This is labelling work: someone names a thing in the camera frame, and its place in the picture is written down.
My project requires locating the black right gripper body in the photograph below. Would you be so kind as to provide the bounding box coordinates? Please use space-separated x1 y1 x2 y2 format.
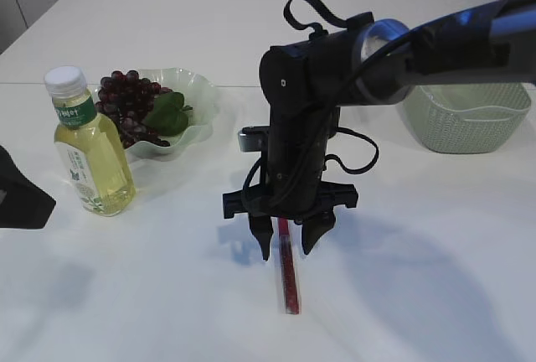
222 181 358 220

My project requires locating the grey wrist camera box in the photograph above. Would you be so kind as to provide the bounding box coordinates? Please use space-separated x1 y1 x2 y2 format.
238 126 270 153

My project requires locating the red glitter pen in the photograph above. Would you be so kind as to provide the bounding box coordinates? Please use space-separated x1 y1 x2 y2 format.
277 218 301 315

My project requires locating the green woven plastic basket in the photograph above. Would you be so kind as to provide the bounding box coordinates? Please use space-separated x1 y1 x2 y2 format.
402 83 532 154

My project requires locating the black cable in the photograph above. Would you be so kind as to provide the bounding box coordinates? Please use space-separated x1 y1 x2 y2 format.
240 0 536 212

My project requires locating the black mesh pen holder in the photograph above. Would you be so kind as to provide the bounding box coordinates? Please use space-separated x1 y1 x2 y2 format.
329 106 341 138

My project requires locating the pale green wavy plate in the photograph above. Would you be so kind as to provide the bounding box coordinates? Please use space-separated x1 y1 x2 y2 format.
92 67 222 163

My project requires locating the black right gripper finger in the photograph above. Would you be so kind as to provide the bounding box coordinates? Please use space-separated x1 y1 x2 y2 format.
249 215 273 261
301 209 336 255

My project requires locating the yellow tea bottle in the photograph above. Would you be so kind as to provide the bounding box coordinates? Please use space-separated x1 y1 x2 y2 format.
44 65 136 216

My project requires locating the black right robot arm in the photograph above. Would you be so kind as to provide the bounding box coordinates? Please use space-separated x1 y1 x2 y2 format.
223 0 535 259

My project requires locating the dark red grape bunch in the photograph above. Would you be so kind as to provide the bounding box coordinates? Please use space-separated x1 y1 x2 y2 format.
95 70 193 149

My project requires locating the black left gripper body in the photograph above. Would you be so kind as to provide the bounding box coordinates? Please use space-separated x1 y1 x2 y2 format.
1 147 56 229

